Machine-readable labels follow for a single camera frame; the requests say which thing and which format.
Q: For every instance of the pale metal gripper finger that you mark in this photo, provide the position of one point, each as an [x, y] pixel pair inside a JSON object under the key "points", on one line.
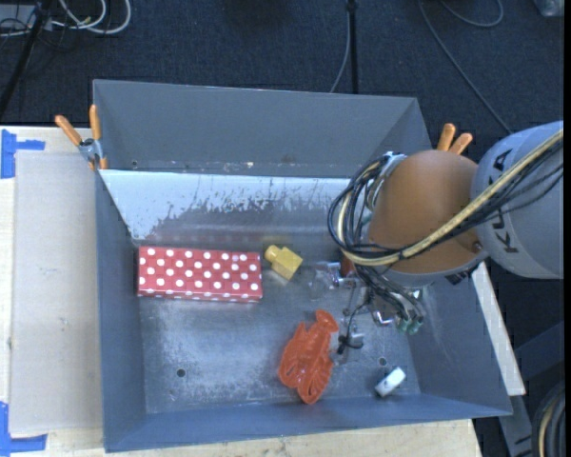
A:
{"points": [[354, 339], [332, 275]]}

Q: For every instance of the orange toy lobster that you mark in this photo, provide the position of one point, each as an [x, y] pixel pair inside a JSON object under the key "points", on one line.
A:
{"points": [[311, 355]]}

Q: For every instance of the yellow toy block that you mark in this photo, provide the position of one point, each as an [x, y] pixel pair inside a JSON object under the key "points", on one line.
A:
{"points": [[285, 261]]}

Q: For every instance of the small white plastic cylinder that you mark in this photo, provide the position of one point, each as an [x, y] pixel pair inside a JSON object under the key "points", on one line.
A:
{"points": [[390, 382]]}

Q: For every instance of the grey metal bin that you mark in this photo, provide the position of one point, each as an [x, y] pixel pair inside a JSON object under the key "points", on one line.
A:
{"points": [[228, 350]]}

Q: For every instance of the red white-dotted box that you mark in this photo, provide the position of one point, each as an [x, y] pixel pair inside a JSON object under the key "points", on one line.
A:
{"points": [[200, 274]]}

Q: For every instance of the pale wood flat board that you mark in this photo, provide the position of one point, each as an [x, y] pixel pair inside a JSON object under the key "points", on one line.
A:
{"points": [[52, 293]]}

